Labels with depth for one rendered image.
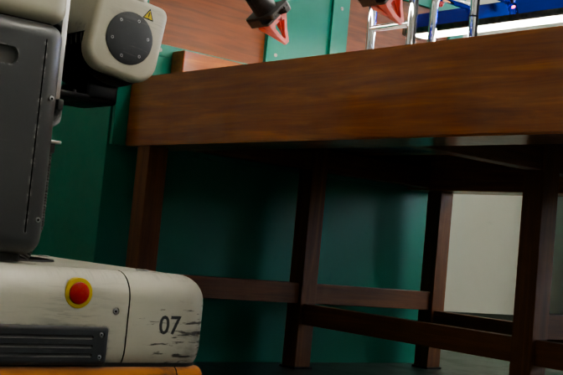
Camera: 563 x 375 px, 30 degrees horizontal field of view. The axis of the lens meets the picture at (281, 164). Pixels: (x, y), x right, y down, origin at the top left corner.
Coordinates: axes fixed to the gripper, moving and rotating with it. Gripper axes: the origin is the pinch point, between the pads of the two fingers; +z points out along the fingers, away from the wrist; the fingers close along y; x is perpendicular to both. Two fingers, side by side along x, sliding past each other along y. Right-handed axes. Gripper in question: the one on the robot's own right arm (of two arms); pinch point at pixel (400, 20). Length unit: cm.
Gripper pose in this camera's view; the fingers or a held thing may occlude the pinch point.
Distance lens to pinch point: 230.5
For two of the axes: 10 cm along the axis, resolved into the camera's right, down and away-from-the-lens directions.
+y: -6.4, -0.1, 7.7
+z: 5.1, 7.4, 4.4
